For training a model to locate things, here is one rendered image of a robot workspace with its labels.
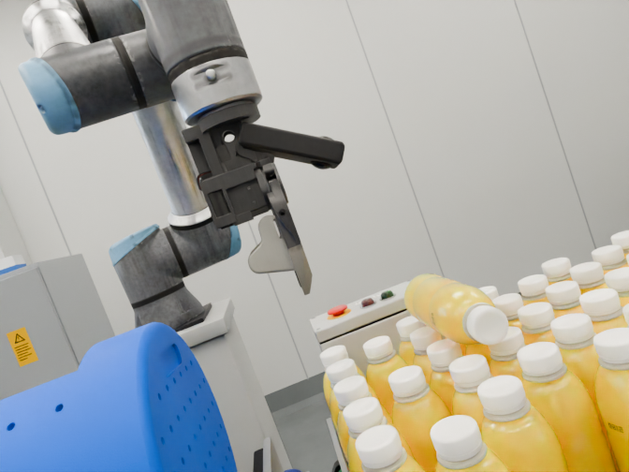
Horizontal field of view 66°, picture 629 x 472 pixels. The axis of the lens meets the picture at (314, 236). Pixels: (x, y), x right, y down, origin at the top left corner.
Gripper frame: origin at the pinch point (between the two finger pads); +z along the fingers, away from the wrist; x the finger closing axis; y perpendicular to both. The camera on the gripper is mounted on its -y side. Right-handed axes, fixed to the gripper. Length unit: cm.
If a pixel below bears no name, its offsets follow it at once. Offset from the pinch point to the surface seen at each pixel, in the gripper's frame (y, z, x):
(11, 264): 111, -27, -168
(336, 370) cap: 0.4, 13.2, -5.6
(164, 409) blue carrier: 16.8, 5.2, 9.7
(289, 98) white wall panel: -42, -77, -279
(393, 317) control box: -11.6, 14.1, -21.3
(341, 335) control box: -2.7, 13.8, -21.5
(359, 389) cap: -1.1, 13.6, 1.6
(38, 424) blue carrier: 26.1, 1.7, 12.0
